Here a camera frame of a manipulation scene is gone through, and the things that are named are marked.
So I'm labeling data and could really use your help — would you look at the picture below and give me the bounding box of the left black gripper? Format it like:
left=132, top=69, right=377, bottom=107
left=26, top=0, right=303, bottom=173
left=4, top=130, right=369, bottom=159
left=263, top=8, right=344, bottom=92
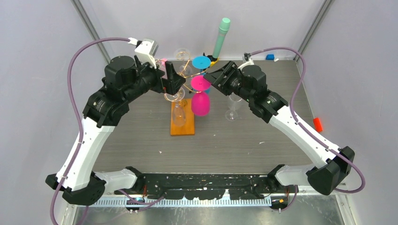
left=123, top=56, right=185, bottom=103

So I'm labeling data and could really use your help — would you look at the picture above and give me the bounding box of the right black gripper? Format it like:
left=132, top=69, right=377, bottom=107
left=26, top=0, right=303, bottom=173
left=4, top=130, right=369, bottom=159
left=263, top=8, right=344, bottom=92
left=203, top=61, right=253, bottom=103

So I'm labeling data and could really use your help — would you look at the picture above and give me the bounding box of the magenta plastic wine glass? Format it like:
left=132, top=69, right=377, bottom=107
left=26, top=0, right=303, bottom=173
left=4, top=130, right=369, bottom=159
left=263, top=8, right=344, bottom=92
left=191, top=75, right=211, bottom=116

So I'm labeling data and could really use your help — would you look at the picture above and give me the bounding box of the clear wine glass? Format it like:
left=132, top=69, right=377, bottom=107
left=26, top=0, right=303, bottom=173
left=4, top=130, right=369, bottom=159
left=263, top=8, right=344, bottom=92
left=225, top=93, right=243, bottom=121

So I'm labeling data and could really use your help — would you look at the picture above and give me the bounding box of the clear flute glass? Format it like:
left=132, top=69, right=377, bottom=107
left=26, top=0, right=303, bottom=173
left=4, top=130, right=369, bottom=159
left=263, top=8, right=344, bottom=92
left=164, top=88, right=186, bottom=127

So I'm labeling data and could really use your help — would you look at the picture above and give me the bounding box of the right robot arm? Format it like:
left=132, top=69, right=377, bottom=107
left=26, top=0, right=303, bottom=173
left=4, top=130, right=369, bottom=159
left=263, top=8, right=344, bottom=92
left=204, top=61, right=355, bottom=195

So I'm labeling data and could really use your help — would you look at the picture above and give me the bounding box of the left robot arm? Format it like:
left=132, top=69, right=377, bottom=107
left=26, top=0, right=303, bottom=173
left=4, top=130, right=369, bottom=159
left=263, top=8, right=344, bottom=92
left=46, top=56, right=186, bottom=206

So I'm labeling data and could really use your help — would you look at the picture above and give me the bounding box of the light pink plastic glass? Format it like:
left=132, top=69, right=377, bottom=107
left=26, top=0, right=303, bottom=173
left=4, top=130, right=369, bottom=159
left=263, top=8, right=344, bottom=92
left=156, top=58, right=168, bottom=71

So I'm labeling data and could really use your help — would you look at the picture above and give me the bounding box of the blue plastic wine glass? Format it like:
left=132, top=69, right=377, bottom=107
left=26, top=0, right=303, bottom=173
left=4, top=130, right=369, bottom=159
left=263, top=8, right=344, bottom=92
left=191, top=56, right=211, bottom=94

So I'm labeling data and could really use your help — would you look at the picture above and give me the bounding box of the orange wooden rack base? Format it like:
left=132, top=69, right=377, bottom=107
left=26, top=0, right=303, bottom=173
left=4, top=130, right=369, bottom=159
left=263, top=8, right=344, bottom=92
left=170, top=99, right=195, bottom=136

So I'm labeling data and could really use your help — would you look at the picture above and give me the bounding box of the black yellow tripod stand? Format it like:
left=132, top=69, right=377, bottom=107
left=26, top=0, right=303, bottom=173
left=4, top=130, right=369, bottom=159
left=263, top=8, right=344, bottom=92
left=203, top=53, right=219, bottom=67

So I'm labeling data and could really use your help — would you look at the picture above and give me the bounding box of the clear glass back centre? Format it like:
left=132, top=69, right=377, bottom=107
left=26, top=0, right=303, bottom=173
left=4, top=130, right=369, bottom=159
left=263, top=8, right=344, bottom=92
left=175, top=48, right=193, bottom=77

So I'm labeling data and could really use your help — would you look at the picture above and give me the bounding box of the mint green cylinder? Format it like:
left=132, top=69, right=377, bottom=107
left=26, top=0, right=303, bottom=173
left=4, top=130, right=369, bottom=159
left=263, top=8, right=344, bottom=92
left=212, top=17, right=230, bottom=59

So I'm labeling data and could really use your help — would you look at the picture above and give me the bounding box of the small blue block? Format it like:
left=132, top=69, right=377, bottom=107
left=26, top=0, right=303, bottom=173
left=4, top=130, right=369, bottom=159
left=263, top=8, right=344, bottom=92
left=266, top=54, right=275, bottom=60

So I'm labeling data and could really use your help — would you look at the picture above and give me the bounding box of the small red block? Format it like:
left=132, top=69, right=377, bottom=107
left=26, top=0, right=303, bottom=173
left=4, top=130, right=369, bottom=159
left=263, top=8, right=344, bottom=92
left=313, top=117, right=323, bottom=133

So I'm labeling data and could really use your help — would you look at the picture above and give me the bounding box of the gold wire glass rack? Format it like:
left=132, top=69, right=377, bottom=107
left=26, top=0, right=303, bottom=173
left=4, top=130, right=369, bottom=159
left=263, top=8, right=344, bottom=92
left=177, top=59, right=210, bottom=93

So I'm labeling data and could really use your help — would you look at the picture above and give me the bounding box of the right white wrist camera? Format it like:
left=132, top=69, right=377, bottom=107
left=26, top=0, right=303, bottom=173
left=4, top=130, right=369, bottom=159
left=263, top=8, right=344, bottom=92
left=238, top=53, right=254, bottom=70

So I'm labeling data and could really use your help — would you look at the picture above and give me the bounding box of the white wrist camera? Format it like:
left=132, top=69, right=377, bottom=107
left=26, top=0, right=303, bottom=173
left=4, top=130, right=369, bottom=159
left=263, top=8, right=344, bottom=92
left=238, top=53, right=254, bottom=70
left=128, top=37, right=158, bottom=69

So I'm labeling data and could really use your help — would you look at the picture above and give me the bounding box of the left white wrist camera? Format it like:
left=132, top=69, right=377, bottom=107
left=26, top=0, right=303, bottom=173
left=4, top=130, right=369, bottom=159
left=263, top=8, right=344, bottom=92
left=128, top=37, right=158, bottom=69

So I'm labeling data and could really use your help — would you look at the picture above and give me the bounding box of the black base frame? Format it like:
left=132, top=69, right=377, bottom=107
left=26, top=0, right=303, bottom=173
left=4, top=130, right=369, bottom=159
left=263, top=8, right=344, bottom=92
left=124, top=173, right=295, bottom=200

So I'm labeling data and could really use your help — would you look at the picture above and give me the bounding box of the slotted metal rail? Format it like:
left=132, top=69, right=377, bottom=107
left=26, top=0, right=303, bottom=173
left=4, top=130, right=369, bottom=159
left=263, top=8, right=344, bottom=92
left=92, top=197, right=272, bottom=208

